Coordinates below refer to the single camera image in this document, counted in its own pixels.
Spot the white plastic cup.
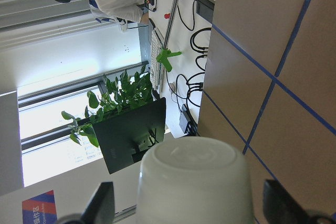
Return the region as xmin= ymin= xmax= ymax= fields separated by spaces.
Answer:
xmin=135 ymin=137 xmax=254 ymax=223

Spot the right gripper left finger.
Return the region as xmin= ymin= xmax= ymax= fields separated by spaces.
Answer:
xmin=80 ymin=182 xmax=115 ymax=223

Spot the green potted plant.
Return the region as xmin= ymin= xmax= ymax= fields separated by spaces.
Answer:
xmin=61 ymin=66 xmax=153 ymax=147

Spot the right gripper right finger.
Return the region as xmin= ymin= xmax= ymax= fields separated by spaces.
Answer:
xmin=263 ymin=179 xmax=310 ymax=223

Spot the black power strip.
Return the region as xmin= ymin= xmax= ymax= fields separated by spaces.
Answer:
xmin=196 ymin=0 xmax=215 ymax=23

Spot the black monitor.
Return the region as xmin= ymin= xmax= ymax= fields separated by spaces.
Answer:
xmin=92 ymin=98 xmax=166 ymax=174

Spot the green handled reacher tool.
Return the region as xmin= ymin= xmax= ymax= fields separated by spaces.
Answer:
xmin=156 ymin=0 xmax=182 ymax=72

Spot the white keyboard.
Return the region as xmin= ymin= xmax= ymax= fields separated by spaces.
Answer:
xmin=150 ymin=28 xmax=163 ymax=90

